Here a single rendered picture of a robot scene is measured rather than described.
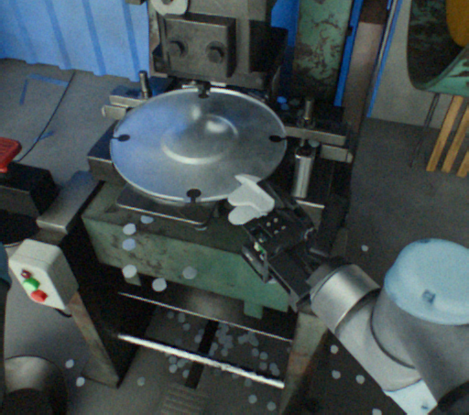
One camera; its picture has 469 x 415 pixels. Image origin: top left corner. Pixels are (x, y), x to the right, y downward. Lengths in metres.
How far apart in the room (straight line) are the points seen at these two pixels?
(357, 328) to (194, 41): 0.43
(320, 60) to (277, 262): 0.51
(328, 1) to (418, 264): 0.60
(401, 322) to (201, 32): 0.44
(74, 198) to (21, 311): 0.75
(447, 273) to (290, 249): 0.21
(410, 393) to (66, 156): 1.73
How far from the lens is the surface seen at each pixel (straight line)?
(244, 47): 0.65
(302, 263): 0.53
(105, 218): 0.80
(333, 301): 0.50
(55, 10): 2.45
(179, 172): 0.65
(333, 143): 0.79
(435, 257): 0.39
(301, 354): 0.83
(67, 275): 0.85
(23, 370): 1.40
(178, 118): 0.76
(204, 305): 1.05
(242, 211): 0.62
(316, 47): 0.91
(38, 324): 1.50
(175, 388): 1.14
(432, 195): 1.86
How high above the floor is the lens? 1.23
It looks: 44 degrees down
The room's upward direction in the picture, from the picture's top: straight up
